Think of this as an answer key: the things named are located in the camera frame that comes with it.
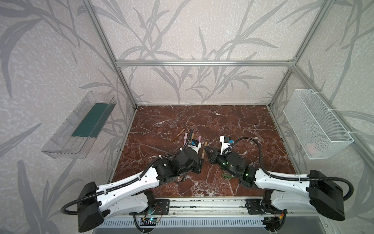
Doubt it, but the clear plastic wall tray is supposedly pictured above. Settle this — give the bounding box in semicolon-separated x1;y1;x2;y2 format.
41;91;117;159

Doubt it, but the pink item in basket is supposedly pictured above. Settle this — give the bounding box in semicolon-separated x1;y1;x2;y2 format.
306;143;319;157

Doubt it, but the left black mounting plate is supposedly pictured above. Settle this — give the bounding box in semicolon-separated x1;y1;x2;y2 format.
145;199;170;215

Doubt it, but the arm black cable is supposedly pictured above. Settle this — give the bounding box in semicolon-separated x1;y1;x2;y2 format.
230;137;354;201
60;128;195;215

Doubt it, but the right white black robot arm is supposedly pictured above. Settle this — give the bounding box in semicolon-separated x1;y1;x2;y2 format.
204;146;345;221

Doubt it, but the white wire mesh basket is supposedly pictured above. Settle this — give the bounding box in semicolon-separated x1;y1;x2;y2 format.
283;89;354;160

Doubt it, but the pink pen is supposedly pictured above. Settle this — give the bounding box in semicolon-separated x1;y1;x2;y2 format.
183;133;188;146

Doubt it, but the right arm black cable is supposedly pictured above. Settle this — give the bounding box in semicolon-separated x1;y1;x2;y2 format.
230;137;354;201

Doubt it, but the black mounting plate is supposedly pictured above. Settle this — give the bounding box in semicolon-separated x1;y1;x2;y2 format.
245;199;284;216
145;199;170;215

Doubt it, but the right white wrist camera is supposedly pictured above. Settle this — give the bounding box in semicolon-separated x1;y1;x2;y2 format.
220;136;234;155

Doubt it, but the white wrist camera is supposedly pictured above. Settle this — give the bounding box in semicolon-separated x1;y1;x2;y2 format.
188;139;202;153
220;136;234;155

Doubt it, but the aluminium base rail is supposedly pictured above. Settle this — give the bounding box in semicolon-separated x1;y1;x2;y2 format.
84;196;328;218

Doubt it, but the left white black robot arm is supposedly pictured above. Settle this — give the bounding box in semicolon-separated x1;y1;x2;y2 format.
60;146;203;233

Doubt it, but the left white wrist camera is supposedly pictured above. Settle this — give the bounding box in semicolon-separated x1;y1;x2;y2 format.
188;139;202;153

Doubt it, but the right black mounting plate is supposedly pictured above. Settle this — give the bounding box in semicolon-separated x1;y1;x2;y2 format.
245;199;284;216

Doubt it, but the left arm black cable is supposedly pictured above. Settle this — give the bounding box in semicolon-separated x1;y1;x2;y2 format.
60;128;195;215

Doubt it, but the green circuit board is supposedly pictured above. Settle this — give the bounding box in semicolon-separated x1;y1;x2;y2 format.
140;217;161;226

